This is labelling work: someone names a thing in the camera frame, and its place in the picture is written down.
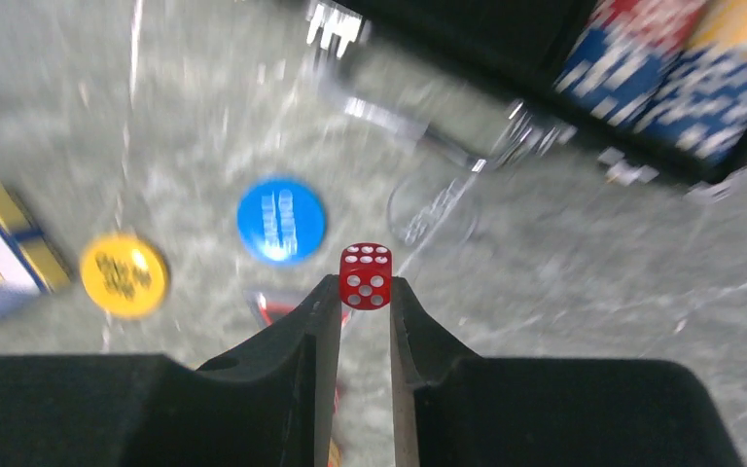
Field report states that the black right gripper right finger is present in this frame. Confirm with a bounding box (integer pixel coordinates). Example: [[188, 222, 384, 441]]
[[390, 277, 742, 466]]

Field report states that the red backed card deck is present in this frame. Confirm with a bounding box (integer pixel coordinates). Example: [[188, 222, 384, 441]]
[[327, 383, 342, 467]]

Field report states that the yellow and blue chip stack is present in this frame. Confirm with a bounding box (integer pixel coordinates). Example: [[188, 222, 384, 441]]
[[634, 0, 747, 164]]

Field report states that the black poker chip case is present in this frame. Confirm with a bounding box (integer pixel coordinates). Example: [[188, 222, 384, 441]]
[[305, 1, 747, 203]]

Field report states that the yellow big blind button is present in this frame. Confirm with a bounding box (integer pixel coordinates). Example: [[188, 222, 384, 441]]
[[80, 233, 170, 319]]

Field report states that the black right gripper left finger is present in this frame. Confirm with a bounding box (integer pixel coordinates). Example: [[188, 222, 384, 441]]
[[0, 275, 341, 466]]

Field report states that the clear dealer button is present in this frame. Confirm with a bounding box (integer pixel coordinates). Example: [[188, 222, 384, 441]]
[[386, 171, 481, 251]]

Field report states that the blue small blind button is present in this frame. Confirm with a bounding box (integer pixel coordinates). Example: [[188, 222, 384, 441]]
[[235, 176, 328, 266]]

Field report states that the red die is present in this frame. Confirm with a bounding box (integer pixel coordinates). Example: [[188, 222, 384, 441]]
[[338, 242, 393, 310]]

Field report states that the purple red blue chip stack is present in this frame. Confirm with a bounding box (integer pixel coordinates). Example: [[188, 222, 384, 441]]
[[554, 0, 706, 126]]

